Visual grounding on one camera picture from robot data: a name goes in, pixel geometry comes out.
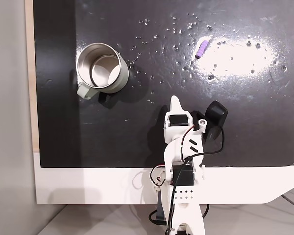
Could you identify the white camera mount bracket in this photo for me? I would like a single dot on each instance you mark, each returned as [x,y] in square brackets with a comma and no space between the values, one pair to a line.
[202,123]

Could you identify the purple ribbed pen grip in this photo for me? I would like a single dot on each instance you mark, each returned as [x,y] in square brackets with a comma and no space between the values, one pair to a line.
[201,49]

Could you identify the wooden board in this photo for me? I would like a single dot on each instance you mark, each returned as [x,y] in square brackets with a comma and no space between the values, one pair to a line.
[30,73]

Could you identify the black table mat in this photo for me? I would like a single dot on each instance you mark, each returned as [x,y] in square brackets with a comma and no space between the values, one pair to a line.
[137,137]

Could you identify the white base board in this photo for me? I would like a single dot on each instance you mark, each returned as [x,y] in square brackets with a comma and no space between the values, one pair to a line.
[88,186]

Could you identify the black oval camera box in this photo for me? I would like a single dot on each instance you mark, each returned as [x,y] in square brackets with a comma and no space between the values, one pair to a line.
[216,112]

